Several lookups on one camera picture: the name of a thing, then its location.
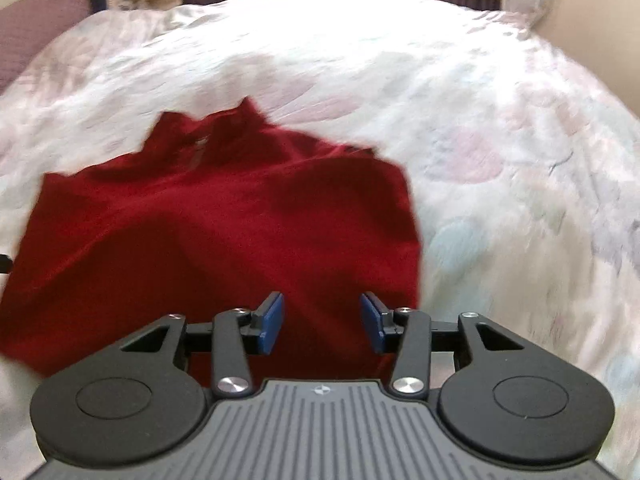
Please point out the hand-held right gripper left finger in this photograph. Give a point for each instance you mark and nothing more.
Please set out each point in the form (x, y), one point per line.
(272, 322)

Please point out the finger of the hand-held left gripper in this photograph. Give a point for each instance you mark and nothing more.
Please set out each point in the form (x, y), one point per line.
(5, 263)

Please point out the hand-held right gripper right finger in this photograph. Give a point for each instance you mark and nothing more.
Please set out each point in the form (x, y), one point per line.
(371, 322)

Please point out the red long-sleeve shirt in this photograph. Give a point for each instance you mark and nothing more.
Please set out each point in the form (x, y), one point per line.
(200, 230)

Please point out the floral white blanket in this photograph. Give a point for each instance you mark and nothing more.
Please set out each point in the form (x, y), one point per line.
(475, 135)

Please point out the pink pillow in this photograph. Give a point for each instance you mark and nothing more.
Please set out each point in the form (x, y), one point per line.
(40, 20)

